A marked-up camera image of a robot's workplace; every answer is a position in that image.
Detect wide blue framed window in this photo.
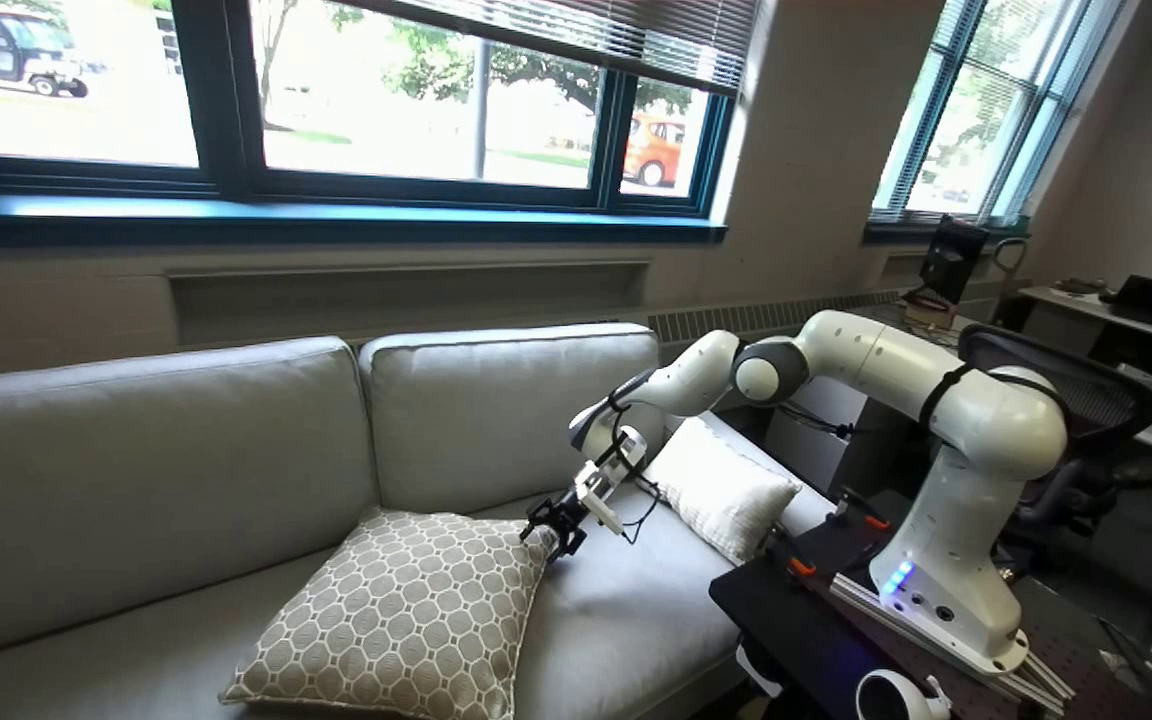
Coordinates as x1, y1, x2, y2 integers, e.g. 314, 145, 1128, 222
0, 0, 757, 251

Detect orange black clamp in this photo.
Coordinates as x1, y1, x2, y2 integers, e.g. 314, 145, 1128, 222
751, 517, 827, 583
827, 491, 892, 537

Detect narrow teal framed window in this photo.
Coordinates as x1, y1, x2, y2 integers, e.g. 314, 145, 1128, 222
865, 0, 1134, 245

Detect grey sofa back cushion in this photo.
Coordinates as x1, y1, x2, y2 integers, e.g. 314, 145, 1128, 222
355, 321, 670, 517
0, 331, 385, 671

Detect cream pleated pillow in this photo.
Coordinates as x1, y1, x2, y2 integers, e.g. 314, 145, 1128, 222
640, 411, 804, 566

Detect honeycomb patterned pillow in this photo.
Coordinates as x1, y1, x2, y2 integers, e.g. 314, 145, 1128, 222
221, 506, 568, 720

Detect black office chair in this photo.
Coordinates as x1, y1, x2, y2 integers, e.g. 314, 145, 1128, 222
956, 321, 1152, 551

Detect grey sofa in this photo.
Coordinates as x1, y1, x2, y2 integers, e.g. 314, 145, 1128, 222
0, 321, 839, 720

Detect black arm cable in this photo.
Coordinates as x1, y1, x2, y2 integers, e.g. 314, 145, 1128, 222
915, 354, 1075, 430

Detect black robot table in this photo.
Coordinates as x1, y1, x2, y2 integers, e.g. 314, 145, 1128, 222
709, 510, 1152, 720

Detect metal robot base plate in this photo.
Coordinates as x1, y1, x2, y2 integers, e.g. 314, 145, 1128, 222
823, 566, 1080, 714

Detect white VR controller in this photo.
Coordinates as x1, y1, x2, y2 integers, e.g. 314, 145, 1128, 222
851, 663, 956, 720

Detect window blinds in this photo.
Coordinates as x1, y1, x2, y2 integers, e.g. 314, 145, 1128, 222
372, 0, 762, 96

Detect grey filing cabinet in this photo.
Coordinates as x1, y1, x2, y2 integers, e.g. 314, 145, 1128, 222
762, 371, 934, 504

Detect heater vent grille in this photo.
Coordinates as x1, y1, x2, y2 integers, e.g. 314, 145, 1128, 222
640, 295, 859, 354

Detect black monitor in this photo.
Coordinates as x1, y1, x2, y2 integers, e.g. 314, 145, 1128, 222
915, 216, 1027, 307

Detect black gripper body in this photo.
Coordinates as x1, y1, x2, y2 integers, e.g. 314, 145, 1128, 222
565, 456, 633, 529

